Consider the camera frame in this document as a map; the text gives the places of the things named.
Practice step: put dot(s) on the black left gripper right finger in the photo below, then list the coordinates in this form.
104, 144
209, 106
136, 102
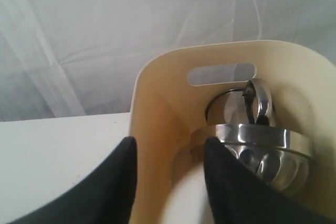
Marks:
236, 195

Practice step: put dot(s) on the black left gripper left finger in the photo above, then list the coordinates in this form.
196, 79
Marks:
105, 196

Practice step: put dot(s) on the shiny steel bowl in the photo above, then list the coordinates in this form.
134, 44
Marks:
279, 157

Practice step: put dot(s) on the cream bin circle mark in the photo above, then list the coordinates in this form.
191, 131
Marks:
166, 109

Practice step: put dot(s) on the white backdrop curtain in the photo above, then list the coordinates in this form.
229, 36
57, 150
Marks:
80, 57

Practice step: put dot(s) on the steel cup with handle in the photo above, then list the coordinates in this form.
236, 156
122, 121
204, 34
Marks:
251, 104

